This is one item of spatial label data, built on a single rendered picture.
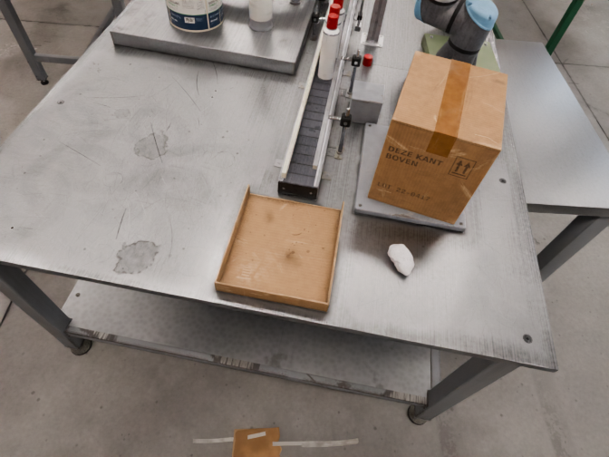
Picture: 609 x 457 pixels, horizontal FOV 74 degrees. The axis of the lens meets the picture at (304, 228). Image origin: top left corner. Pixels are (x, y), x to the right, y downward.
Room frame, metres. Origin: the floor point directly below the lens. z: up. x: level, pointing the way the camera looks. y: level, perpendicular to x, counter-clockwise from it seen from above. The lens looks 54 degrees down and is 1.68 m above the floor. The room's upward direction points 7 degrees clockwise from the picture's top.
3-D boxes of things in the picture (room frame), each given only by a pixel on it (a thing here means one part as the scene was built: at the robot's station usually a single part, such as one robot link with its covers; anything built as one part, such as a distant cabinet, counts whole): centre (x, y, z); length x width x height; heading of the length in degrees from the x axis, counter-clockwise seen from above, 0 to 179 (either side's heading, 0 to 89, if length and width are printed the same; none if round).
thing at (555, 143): (1.24, -0.49, 0.81); 0.90 x 0.90 x 0.04; 5
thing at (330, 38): (1.21, 0.00, 0.98); 0.05 x 0.05 x 0.20
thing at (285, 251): (0.55, 0.04, 0.85); 0.30 x 0.26 x 0.04; 176
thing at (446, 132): (0.85, -0.31, 0.99); 0.30 x 0.24 x 0.27; 166
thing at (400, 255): (0.55, -0.25, 0.85); 0.08 x 0.07 x 0.04; 177
